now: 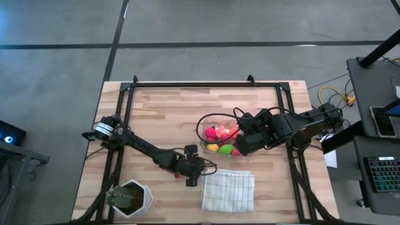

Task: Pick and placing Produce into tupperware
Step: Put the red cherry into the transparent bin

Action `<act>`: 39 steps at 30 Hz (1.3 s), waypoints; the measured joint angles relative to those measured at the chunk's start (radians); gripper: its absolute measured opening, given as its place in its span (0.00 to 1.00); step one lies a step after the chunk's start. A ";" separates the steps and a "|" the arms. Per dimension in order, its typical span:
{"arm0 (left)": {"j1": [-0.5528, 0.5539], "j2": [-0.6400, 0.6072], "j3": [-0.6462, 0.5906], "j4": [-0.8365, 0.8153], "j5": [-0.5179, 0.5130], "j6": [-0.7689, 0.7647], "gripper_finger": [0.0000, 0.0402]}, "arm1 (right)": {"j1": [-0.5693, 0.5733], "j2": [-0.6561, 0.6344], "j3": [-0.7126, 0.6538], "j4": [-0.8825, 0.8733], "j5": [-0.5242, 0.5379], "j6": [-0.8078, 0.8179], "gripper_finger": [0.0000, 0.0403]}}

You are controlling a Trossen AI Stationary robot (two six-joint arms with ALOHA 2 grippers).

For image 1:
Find black computer with blue light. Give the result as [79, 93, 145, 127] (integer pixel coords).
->
[0, 119, 28, 146]

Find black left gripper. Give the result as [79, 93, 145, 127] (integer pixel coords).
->
[177, 152, 208, 187]

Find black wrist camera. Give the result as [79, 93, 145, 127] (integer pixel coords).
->
[254, 108, 273, 123]
[184, 144, 199, 156]

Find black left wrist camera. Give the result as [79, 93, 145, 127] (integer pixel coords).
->
[184, 144, 199, 156]

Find white waffle dish towel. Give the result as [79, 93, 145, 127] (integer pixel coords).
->
[201, 167, 256, 214]

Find black desk support beam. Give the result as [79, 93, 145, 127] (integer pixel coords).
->
[321, 120, 357, 154]

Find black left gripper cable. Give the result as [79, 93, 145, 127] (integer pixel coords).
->
[199, 157, 218, 176]

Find green cactus plant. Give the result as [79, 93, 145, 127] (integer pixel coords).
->
[105, 186, 141, 209]

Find grey metal side table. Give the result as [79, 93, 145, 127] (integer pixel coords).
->
[0, 142, 51, 225]

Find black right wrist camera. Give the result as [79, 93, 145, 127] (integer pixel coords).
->
[254, 108, 273, 123]

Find black slanted pole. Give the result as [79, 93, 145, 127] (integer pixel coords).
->
[357, 29, 400, 69]

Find black smartphone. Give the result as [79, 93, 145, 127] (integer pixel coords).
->
[369, 105, 398, 138]

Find white paper sheet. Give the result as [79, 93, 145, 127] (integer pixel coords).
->
[322, 149, 339, 169]

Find grey desk with pole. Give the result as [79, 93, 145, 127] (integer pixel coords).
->
[346, 56, 400, 140]

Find yellow cable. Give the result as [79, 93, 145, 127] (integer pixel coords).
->
[317, 85, 357, 107]

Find white hexagonal plant pot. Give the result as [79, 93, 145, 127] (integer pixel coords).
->
[112, 179, 154, 219]

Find blue laptop screen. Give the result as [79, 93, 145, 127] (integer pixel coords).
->
[383, 99, 400, 118]

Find backlit computer keyboard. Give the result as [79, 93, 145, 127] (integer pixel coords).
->
[363, 155, 400, 194]

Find black aluminium table frame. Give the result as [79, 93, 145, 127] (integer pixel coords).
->
[72, 74, 342, 224]

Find clear plastic container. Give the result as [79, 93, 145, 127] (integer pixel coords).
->
[199, 114, 251, 158]

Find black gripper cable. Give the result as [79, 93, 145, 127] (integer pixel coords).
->
[199, 157, 218, 176]
[196, 106, 301, 148]

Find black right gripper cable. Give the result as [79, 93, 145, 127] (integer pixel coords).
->
[196, 106, 301, 148]

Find grey desk with keyboard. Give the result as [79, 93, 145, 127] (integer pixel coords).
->
[352, 135, 400, 217]

